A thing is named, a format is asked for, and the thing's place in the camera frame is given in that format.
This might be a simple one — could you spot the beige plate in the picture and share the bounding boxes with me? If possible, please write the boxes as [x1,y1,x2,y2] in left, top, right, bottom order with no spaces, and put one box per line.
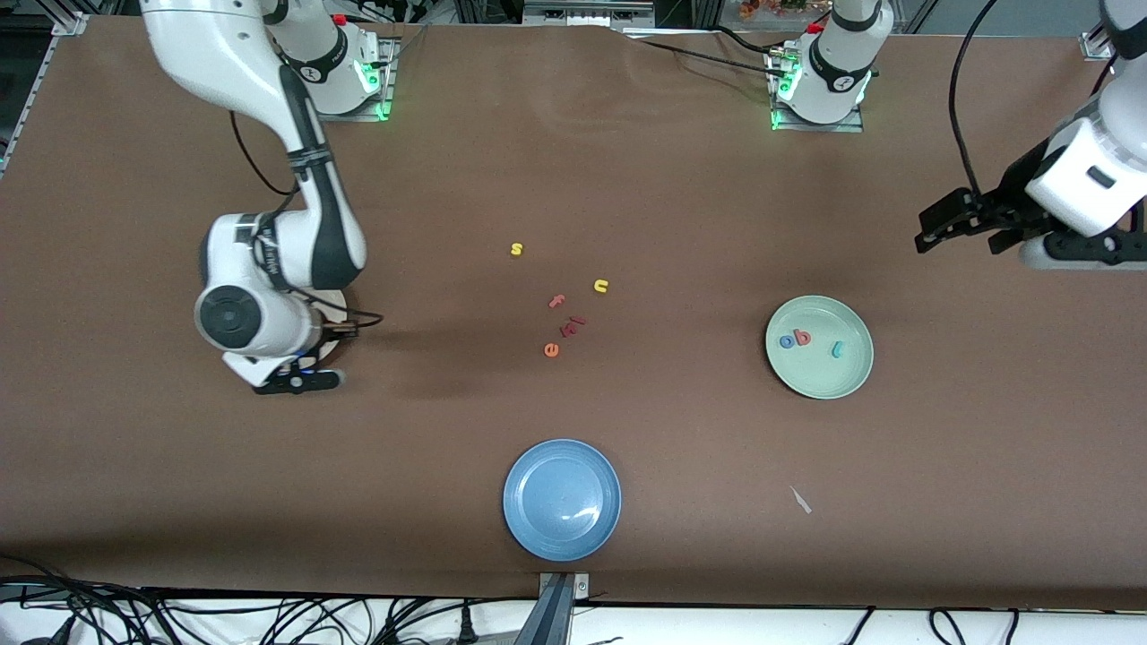
[305,288,350,364]

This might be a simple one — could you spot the light green plate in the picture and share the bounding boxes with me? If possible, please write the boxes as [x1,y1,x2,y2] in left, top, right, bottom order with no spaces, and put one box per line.
[764,296,875,400]

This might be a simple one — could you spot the blue plate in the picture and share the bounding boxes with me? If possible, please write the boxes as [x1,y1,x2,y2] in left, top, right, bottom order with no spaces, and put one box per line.
[502,438,622,563]

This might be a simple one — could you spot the brown table cover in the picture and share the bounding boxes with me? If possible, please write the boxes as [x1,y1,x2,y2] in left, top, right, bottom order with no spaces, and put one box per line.
[0,13,1147,612]

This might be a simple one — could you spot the grey metal box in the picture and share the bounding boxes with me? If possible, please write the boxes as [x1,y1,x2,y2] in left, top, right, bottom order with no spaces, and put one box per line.
[524,0,655,28]

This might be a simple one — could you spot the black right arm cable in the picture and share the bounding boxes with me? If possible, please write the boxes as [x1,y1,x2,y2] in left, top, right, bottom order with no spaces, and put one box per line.
[229,111,385,330]

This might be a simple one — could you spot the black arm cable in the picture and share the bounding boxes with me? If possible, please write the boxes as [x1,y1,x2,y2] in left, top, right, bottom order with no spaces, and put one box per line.
[949,0,997,194]
[229,111,385,330]

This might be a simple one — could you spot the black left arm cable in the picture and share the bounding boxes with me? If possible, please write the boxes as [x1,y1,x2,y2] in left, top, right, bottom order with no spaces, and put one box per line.
[949,0,997,194]

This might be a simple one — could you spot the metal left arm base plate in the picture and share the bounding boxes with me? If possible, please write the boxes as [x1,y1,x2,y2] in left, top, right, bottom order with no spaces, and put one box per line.
[769,45,867,133]

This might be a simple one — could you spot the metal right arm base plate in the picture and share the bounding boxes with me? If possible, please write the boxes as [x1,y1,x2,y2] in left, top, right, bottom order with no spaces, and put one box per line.
[298,36,397,123]

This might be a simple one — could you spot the short black table cable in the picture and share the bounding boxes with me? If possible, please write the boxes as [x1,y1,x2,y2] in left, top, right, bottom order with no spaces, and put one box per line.
[712,25,791,55]

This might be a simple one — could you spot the long black table cable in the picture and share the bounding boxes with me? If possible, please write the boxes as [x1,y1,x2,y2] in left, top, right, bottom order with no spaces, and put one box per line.
[638,39,782,78]

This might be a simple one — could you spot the grey metal bracket post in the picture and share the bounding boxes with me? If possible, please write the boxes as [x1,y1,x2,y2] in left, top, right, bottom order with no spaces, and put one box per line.
[536,572,591,645]

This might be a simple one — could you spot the looped black floor cable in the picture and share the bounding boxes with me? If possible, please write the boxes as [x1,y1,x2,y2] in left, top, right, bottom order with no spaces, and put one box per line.
[927,608,1021,645]

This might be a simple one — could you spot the tangled black floor cables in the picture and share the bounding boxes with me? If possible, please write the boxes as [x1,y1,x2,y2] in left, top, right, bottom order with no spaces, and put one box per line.
[0,555,539,645]

